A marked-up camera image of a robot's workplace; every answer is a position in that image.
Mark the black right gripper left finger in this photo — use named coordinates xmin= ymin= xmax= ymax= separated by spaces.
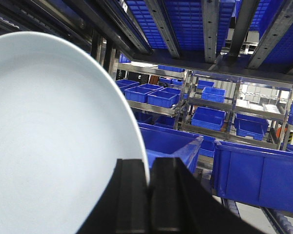
xmin=77 ymin=159 xmax=149 ymax=234

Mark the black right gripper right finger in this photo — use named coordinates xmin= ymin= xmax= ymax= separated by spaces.
xmin=150 ymin=157 xmax=261 ymax=234

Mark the pale blue round tray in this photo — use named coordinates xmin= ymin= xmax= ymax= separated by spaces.
xmin=0 ymin=32 xmax=149 ymax=234

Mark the blue bin on far shelf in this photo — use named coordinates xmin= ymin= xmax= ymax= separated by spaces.
xmin=125 ymin=84 xmax=163 ymax=103
xmin=147 ymin=88 xmax=180 ymax=108

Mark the steel shelf rack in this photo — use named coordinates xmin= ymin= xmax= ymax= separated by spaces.
xmin=0 ymin=0 xmax=293 ymax=234

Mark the blue bin near left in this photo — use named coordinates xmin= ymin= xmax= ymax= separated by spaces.
xmin=139 ymin=123 xmax=204 ymax=173

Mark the blue bin tilted far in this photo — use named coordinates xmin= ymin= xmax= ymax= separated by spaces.
xmin=234 ymin=113 xmax=269 ymax=141
xmin=191 ymin=107 xmax=227 ymax=131

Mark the blue bin near right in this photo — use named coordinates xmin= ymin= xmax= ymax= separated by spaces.
xmin=211 ymin=140 xmax=293 ymax=213

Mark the blue crate overhead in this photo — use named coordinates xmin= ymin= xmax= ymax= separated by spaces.
xmin=126 ymin=0 xmax=293 ymax=65

